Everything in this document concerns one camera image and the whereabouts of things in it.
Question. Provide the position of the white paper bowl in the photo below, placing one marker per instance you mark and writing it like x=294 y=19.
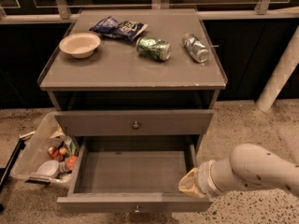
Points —
x=80 y=45

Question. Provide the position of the grey drawer cabinet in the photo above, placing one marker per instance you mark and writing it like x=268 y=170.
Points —
x=116 y=77

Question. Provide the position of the grey drawer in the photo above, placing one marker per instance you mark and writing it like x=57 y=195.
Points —
x=132 y=174
x=134 y=122

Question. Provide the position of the red apple in bin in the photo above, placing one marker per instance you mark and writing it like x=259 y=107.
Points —
x=71 y=162

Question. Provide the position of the white cup in bin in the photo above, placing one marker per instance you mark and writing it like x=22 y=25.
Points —
x=48 y=168

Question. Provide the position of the blue chip bag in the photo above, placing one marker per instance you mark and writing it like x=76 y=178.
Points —
x=127 y=30

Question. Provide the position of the metal railing with glass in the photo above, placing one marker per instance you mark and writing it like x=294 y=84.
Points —
x=52 y=11

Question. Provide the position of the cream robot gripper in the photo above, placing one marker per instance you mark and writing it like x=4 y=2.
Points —
x=203 y=176

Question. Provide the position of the clear plastic storage bin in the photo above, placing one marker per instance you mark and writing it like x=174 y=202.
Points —
x=49 y=142

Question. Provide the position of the green soda can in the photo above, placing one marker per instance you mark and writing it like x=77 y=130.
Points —
x=153 y=48

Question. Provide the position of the silver crushed can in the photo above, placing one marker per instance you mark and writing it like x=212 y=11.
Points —
x=196 y=49

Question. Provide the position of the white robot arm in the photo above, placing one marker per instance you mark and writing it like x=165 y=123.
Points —
x=250 y=167

